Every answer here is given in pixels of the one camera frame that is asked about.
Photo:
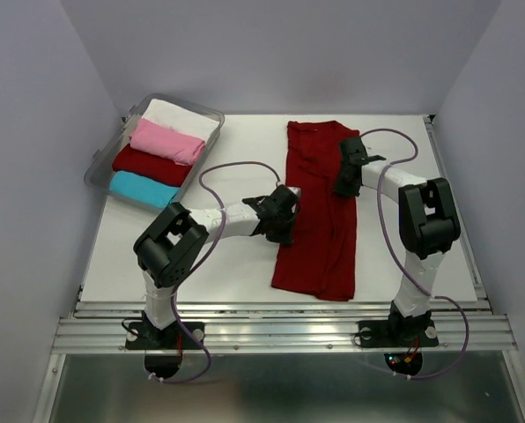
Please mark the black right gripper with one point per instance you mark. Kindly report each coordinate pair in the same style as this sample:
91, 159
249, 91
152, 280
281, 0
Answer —
341, 188

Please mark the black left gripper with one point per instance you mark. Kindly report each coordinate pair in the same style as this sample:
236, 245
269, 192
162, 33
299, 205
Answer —
283, 238

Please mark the clear plastic storage bin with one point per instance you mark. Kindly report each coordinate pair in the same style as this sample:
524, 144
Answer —
100, 173

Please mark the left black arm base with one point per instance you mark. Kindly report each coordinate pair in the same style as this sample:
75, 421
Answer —
141, 335

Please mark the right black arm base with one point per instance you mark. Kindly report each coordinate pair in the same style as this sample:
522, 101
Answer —
397, 330

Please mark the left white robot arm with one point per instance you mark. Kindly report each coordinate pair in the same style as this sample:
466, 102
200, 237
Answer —
168, 249

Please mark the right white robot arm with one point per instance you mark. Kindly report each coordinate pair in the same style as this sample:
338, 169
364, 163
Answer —
428, 226

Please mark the rolled pink t shirt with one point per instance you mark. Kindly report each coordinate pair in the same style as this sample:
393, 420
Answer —
166, 143

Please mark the rolled cyan t shirt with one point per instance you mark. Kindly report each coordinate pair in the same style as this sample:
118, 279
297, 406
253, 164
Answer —
142, 189

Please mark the rolled white t shirt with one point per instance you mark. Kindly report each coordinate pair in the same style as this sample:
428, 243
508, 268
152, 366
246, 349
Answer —
182, 120

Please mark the rolled dark red t shirt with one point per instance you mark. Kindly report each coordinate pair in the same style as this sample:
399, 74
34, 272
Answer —
150, 166

